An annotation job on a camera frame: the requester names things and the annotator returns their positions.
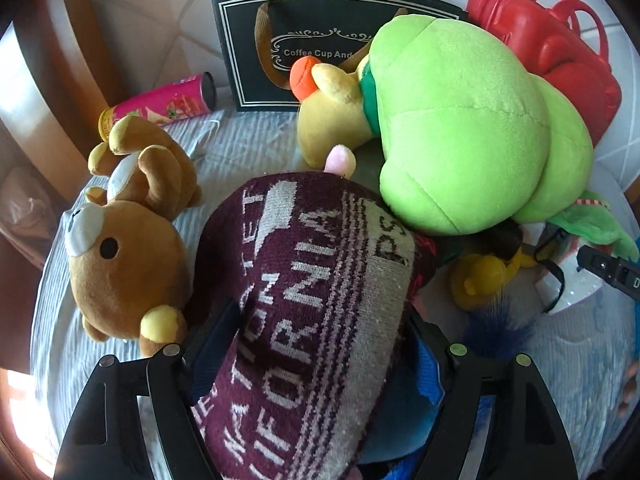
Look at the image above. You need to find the black strap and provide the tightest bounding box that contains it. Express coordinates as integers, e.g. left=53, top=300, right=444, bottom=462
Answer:
left=533, top=227, right=569, bottom=314

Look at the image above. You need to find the wooden bed frame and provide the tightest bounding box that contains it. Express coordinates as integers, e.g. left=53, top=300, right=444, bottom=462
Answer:
left=0, top=0, right=109, bottom=281

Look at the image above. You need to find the small yellow plush toy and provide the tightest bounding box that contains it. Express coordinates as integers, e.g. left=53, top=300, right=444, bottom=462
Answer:
left=450, top=243, right=536, bottom=311

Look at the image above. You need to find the person's right hand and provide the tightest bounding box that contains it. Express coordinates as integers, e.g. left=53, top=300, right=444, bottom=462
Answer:
left=619, top=379, right=640, bottom=418

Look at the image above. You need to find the brown teddy bear plush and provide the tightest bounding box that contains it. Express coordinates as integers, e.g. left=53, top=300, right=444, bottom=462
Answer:
left=65, top=114, right=203, bottom=359

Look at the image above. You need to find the green fabric piece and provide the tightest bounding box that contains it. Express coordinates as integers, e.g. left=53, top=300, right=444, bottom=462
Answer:
left=549, top=191, right=640, bottom=263

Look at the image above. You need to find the white cup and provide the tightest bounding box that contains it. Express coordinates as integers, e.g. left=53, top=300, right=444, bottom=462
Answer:
left=533, top=230, right=607, bottom=316

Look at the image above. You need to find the maroon knitted lettered cloth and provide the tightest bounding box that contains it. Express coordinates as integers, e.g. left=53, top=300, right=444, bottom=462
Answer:
left=189, top=172, right=437, bottom=480

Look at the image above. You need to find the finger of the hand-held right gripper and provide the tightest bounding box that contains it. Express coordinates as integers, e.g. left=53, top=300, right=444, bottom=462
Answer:
left=576, top=243, right=640, bottom=303

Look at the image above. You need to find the blue furry toy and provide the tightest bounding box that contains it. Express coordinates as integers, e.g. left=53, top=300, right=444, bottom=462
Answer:
left=461, top=288, right=542, bottom=359

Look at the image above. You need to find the black paper gift bag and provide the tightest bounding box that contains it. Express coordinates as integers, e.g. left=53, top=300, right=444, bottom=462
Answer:
left=210, top=0, right=472, bottom=113

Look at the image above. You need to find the pink plush piece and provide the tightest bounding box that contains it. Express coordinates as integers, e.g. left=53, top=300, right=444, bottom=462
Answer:
left=323, top=145, right=358, bottom=180

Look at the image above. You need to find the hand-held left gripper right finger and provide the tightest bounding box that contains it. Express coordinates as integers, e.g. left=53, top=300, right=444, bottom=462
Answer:
left=409, top=311, right=581, bottom=480

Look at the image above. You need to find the pink snack can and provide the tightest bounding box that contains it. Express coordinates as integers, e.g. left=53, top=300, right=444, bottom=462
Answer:
left=97, top=72, right=217, bottom=143

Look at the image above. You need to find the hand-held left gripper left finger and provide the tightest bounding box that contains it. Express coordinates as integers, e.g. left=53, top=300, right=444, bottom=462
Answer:
left=54, top=303, right=243, bottom=480

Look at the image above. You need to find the red plastic carry case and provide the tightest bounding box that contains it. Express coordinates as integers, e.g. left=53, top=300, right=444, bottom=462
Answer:
left=467, top=0, right=623, bottom=147

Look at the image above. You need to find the green and yellow plush toy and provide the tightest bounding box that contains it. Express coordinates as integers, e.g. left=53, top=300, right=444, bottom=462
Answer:
left=289, top=14, right=594, bottom=236

